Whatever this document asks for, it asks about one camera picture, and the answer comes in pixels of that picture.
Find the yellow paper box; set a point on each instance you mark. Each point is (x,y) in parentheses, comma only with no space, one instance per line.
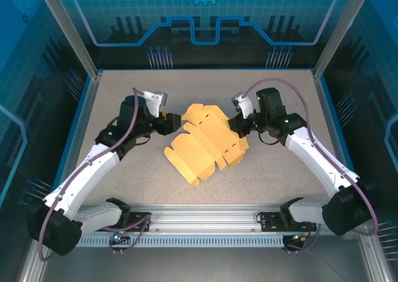
(202,145)

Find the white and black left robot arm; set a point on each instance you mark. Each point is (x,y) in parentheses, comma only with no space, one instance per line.
(93,167)

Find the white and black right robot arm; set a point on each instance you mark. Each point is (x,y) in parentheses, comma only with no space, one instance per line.
(317,160)

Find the blue table edge strip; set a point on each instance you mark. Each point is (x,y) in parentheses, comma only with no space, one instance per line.
(339,139)
(78,123)

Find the small LED connector board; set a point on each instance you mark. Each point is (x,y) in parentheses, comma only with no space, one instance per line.
(117,237)
(301,237)

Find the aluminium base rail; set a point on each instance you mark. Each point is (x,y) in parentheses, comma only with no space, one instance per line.
(202,219)

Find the aluminium frame post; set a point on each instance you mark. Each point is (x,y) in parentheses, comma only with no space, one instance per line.
(339,30)
(71,30)

